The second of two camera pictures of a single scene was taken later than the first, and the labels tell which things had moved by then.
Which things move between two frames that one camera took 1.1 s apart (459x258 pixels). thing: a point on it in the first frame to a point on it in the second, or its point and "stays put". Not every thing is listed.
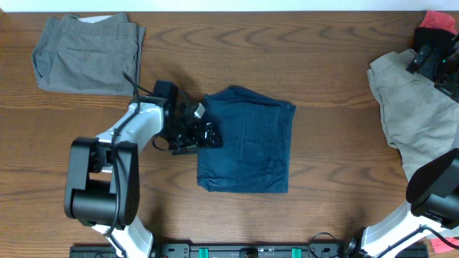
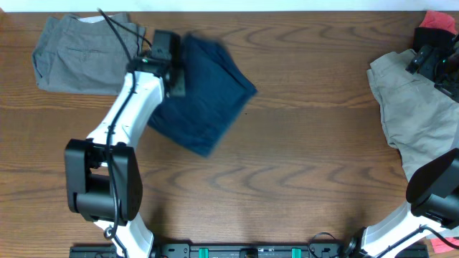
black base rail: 247,251 stays put
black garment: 437,38 stays put
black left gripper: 196,142 to 181,86
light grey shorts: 419,120 stays put
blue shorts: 256,136 to 218,95
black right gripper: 427,64 stays put
